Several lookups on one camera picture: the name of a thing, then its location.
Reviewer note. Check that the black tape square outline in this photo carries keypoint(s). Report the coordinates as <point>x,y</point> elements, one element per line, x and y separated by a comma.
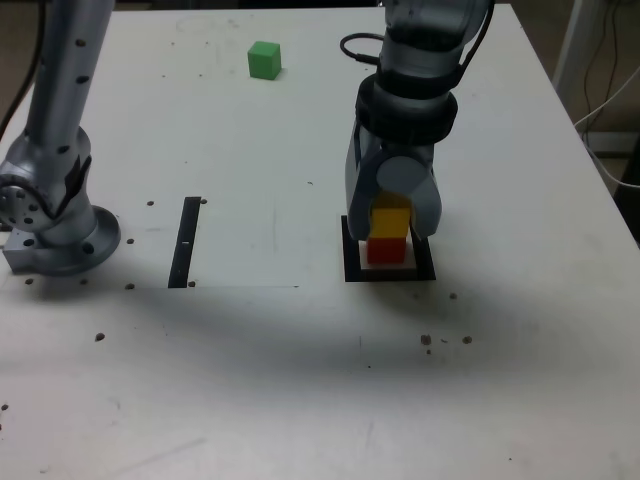
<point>390,276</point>

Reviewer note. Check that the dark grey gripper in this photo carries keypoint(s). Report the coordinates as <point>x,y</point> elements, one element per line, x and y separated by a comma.
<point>400,151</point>

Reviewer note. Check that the green cube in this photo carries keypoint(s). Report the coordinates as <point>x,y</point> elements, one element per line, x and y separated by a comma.
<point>263,61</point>

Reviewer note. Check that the black tape strip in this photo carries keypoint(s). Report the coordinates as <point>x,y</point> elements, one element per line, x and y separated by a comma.
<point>184,240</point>

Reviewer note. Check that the yellow cube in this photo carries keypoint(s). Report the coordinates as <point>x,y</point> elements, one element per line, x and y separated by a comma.
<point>390,222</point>

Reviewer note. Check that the white table leg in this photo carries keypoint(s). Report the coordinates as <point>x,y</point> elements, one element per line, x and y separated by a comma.
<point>570,40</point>

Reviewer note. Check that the red cube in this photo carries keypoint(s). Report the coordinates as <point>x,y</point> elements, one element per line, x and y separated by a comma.
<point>385,250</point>

